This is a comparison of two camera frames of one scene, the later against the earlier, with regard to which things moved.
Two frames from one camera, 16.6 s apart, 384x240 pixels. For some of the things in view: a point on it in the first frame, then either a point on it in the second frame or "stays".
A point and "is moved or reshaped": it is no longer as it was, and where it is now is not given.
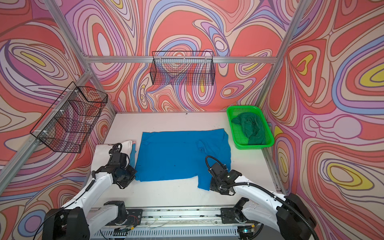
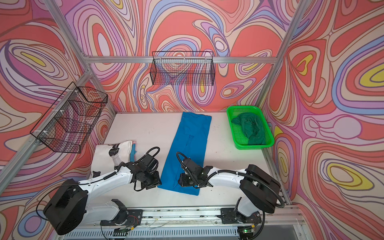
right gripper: x=213 y=187 -> x=184 y=182
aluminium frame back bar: x=181 y=59 stays
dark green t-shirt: x=253 y=126 stays
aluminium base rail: x=178 y=223 stays
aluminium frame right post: x=281 y=57 stays
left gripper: x=125 y=183 -> x=157 y=182
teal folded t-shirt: x=132 y=155 stays
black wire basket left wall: x=67 y=125 stays
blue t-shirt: x=181 y=154 is moved or reshaped
